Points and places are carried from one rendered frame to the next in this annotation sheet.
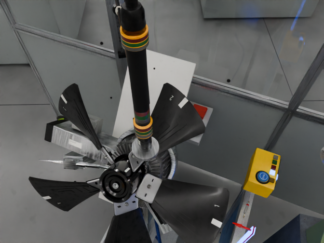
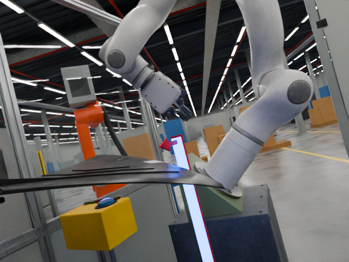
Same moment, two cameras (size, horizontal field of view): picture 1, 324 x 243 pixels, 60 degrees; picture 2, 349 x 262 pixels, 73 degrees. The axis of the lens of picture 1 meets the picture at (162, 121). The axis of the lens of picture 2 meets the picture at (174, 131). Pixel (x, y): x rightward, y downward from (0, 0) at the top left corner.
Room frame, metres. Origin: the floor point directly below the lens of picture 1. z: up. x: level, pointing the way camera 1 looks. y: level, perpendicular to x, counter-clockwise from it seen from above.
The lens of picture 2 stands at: (0.17, 0.17, 1.19)
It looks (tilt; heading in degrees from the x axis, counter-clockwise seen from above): 2 degrees up; 277
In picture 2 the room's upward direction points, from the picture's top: 15 degrees counter-clockwise
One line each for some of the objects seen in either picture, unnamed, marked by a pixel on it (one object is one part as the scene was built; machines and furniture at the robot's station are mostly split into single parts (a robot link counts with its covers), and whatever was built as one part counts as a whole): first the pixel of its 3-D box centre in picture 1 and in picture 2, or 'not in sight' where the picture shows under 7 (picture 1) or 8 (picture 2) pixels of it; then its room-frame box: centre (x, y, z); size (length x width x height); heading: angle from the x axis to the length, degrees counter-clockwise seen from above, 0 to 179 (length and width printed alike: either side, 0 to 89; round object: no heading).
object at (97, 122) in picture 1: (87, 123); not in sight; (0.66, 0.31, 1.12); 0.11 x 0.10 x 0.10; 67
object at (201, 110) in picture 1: (198, 111); not in sight; (0.93, -0.20, 0.87); 0.08 x 0.08 x 0.02; 65
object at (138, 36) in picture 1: (134, 36); not in sight; (0.36, 0.04, 1.79); 0.04 x 0.04 x 0.03
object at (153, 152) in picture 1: (143, 135); not in sight; (0.37, 0.04, 1.49); 0.09 x 0.07 x 0.10; 12
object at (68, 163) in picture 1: (71, 163); not in sight; (0.51, 0.36, 1.08); 0.07 x 0.04 x 0.06; 77
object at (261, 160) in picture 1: (261, 173); (98, 225); (0.49, -0.40, 1.02); 0.16 x 0.10 x 0.11; 157
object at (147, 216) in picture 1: (144, 209); not in sight; (0.38, 0.07, 0.91); 0.12 x 0.08 x 0.12; 157
